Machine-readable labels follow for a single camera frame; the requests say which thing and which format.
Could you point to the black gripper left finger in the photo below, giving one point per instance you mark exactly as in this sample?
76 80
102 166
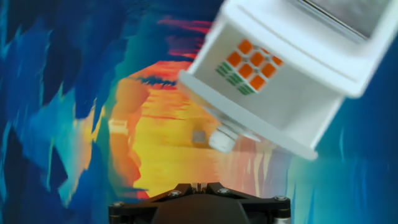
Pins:
140 207

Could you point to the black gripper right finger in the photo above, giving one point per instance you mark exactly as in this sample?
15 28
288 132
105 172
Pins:
264 207

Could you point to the grey metal plate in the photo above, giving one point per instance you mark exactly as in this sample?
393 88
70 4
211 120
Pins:
351 15

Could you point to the forest sunset print cloth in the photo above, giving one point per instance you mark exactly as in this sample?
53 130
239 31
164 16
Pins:
62 124

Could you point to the white plastic drawer cabinet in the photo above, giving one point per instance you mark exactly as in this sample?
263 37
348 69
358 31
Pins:
280 37

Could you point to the orange green rubik's cube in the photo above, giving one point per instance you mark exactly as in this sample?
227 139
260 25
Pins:
247 70

